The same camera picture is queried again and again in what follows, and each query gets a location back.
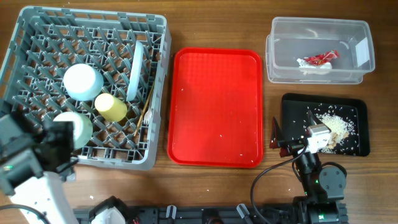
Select rice food scraps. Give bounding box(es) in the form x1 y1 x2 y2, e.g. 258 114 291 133
307 103 359 156

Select light green bowl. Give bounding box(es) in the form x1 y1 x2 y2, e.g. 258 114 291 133
53 112 93 150

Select white napkin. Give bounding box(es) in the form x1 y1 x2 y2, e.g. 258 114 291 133
297 58 332 75

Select red snack wrapper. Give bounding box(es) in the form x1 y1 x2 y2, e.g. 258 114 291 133
304 50 340 66

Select yellow plastic cup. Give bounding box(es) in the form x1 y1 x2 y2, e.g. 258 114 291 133
95 93 127 122

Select light blue bowl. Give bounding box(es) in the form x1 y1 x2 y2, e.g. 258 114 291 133
63 63 104 101

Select light blue plate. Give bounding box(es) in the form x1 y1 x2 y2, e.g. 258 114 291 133
126 41 144 101

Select white plastic fork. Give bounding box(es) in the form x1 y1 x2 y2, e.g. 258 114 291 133
142 96 153 125

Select wooden chopstick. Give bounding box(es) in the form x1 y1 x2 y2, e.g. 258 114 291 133
133 84 155 137

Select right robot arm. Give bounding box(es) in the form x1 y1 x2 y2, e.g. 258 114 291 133
269 111 348 223

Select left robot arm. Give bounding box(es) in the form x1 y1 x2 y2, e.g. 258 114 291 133
1 110 78 223

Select black waste tray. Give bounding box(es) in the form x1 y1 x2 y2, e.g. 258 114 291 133
281 93 370 157

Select grey dishwasher rack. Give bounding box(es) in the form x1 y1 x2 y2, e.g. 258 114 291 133
1 6 172 170

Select clear plastic bin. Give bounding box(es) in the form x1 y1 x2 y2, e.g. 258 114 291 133
266 17 376 85

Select red serving tray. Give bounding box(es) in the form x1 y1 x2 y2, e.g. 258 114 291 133
167 47 264 169

